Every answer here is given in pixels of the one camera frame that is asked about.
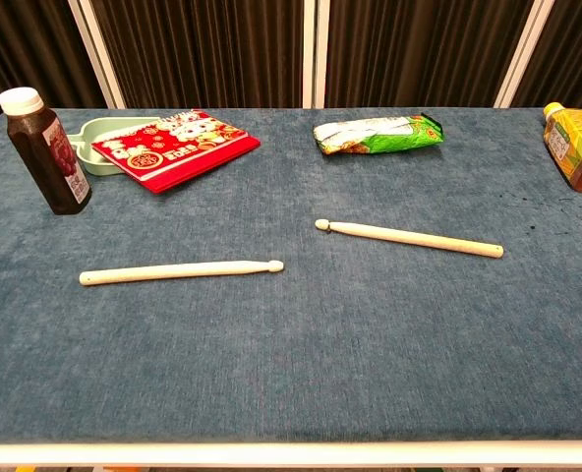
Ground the wooden drumstick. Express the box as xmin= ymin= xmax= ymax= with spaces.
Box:
xmin=78 ymin=259 xmax=285 ymax=287
xmin=314 ymin=218 xmax=505 ymax=260

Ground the blue fabric table cover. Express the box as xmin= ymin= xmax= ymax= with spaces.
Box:
xmin=0 ymin=106 xmax=582 ymax=446

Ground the green white snack packet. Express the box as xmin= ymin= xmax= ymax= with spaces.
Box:
xmin=313 ymin=112 xmax=445 ymax=156

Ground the red cartoon spiral notebook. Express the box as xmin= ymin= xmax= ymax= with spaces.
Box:
xmin=90 ymin=108 xmax=262 ymax=195

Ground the dark pleated screen panel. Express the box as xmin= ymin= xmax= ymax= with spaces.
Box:
xmin=82 ymin=0 xmax=317 ymax=110
xmin=509 ymin=0 xmax=582 ymax=112
xmin=315 ymin=0 xmax=555 ymax=109
xmin=0 ymin=0 xmax=125 ymax=135

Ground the mint green plastic dustpan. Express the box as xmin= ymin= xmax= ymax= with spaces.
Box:
xmin=66 ymin=116 xmax=172 ymax=177

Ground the dark juice bottle white cap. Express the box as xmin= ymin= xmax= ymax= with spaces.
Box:
xmin=0 ymin=87 xmax=93 ymax=216

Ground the yellow label tea bottle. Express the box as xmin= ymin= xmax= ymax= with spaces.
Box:
xmin=542 ymin=101 xmax=582 ymax=194

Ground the white table frame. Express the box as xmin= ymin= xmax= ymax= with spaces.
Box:
xmin=0 ymin=441 xmax=582 ymax=469

